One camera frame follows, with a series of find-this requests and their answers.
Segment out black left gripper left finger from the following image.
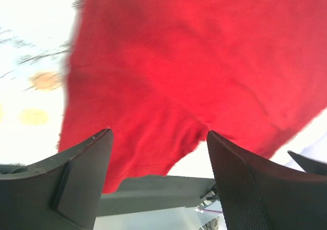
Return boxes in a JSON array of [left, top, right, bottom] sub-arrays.
[[1, 129, 113, 229]]

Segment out red t shirt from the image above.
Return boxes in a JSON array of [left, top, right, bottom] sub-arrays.
[[59, 0, 326, 193]]

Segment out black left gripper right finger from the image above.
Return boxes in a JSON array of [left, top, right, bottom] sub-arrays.
[[207, 131, 326, 230]]

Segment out floral tablecloth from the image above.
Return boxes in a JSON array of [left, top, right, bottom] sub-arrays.
[[1, 0, 83, 165]]

